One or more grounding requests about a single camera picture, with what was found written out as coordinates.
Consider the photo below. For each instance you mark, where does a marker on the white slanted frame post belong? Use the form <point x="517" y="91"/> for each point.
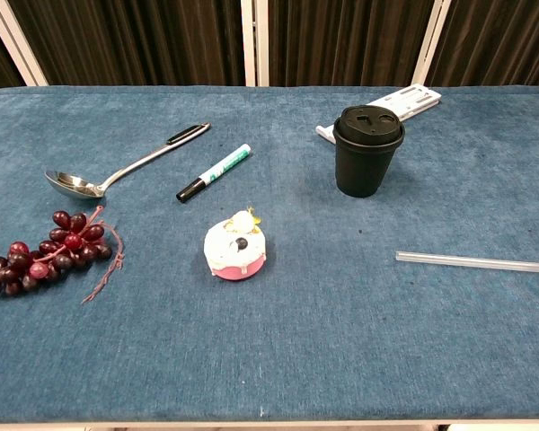
<point x="432" y="42"/>
<point x="15" y="42"/>

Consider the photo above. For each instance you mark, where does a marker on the small pink white cake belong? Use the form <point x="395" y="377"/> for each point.
<point x="233" y="251"/>

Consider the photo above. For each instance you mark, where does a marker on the black paper cup with lid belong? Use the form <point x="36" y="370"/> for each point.
<point x="364" y="161"/>

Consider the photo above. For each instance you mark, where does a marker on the stainless steel ladle black grip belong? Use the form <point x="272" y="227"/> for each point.
<point x="74" y="184"/>

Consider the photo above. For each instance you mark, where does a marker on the clear plastic straw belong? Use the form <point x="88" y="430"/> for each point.
<point x="476" y="262"/>

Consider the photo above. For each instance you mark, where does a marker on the white upright double frame post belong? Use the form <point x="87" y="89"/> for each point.
<point x="255" y="45"/>

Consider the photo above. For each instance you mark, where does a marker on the blue fabric table cloth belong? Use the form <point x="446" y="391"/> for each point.
<point x="341" y="336"/>

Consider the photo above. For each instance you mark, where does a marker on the white green marker black cap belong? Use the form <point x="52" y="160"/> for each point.
<point x="220" y="169"/>

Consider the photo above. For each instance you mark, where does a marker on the dark red grape bunch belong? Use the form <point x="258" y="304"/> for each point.
<point x="63" y="242"/>

